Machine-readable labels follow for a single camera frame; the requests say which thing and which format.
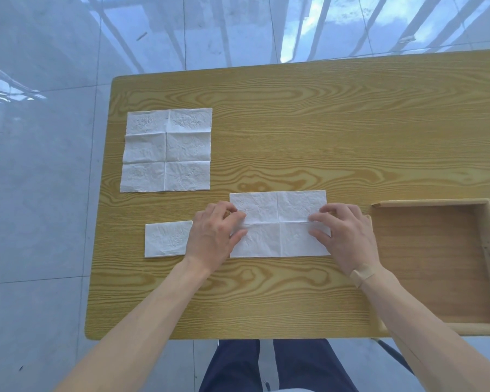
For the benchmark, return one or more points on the person's right hand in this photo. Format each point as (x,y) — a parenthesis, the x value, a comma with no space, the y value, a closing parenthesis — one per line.
(351,240)

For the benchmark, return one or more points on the person's left hand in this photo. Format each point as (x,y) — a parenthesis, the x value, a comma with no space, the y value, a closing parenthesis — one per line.
(210,240)

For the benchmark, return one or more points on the person's left thumb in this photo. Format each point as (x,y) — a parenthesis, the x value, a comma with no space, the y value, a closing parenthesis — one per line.
(237,238)

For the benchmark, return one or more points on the person's right thumb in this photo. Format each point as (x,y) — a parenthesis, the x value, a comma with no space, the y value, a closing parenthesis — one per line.
(320,236)

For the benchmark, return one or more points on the half-folded white paper napkin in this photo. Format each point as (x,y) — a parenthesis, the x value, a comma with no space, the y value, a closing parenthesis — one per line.
(281,224)

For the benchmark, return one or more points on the person's right forearm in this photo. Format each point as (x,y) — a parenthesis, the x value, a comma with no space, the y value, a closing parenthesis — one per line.
(416,334)

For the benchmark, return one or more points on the person's left forearm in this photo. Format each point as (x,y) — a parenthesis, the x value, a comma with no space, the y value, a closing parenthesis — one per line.
(147,322)

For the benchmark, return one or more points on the beige adhesive bandage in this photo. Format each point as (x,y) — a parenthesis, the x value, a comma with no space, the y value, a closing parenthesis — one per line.
(362,275)

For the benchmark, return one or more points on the small folded white paper napkin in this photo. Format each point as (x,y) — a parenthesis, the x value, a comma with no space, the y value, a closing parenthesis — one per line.
(167,239)

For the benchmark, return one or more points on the unfolded white paper napkin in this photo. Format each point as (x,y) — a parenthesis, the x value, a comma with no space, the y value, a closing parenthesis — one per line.
(167,151)

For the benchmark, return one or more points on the wooden tray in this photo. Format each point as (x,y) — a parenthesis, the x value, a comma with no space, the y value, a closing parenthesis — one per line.
(433,261)

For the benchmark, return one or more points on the dark blue trousers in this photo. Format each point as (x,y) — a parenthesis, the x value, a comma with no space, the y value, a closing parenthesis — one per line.
(237,367)

